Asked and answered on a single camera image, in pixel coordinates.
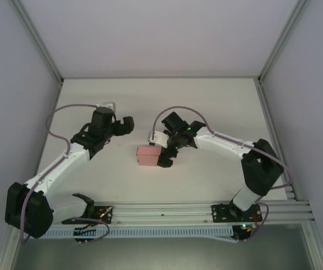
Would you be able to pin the pink paper box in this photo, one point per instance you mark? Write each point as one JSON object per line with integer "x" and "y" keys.
{"x": 148, "y": 156}

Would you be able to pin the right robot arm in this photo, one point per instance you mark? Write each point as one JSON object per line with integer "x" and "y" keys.
{"x": 223, "y": 143}

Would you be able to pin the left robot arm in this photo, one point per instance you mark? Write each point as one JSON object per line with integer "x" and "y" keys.
{"x": 57, "y": 168}

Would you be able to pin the grey metal sheet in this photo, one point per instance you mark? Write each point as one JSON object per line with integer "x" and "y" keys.
{"x": 150, "y": 253}

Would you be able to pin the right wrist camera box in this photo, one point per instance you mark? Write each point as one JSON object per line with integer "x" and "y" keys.
{"x": 160, "y": 138}

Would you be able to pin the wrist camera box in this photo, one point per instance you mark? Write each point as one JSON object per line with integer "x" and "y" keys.
{"x": 160, "y": 138}
{"x": 109, "y": 104}

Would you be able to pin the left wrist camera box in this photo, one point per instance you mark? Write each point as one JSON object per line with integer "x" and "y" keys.
{"x": 109, "y": 104}

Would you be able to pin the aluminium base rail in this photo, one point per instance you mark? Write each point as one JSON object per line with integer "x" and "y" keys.
{"x": 161, "y": 211}

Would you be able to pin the aluminium side rail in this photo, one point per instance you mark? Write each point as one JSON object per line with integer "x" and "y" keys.
{"x": 57, "y": 94}
{"x": 264, "y": 104}

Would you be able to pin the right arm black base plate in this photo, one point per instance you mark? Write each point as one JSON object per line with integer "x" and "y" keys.
{"x": 220, "y": 213}

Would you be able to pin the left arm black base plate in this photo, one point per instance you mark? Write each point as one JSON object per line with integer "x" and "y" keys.
{"x": 109, "y": 220}

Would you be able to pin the aluminium frame post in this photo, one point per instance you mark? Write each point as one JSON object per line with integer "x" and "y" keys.
{"x": 282, "y": 36}
{"x": 37, "y": 39}

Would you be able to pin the aluminium frame leg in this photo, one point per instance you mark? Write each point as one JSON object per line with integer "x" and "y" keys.
{"x": 317, "y": 247}
{"x": 5, "y": 253}

